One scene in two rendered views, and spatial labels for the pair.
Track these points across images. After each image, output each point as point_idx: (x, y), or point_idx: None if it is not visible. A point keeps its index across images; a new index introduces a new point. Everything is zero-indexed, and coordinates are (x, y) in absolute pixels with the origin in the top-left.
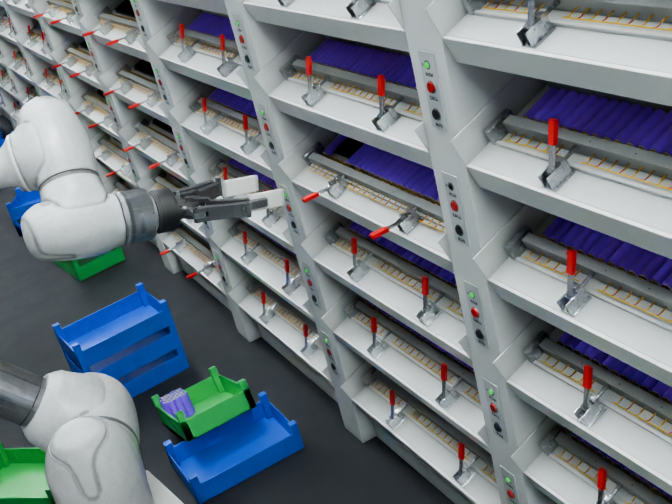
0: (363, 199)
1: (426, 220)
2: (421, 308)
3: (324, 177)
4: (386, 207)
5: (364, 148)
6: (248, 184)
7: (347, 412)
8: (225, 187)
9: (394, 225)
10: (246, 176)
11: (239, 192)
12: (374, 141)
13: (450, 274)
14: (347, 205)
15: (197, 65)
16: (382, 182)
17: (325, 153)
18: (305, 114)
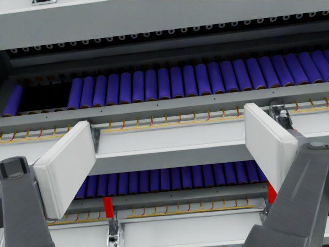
0: (151, 133)
1: (290, 110)
2: (246, 223)
3: (35, 141)
4: (205, 124)
5: (80, 86)
6: (84, 150)
7: None
8: (56, 182)
9: (291, 125)
10: (71, 130)
11: (79, 182)
12: (259, 3)
13: (245, 174)
14: (132, 150)
15: None
16: (177, 99)
17: (9, 114)
18: (26, 27)
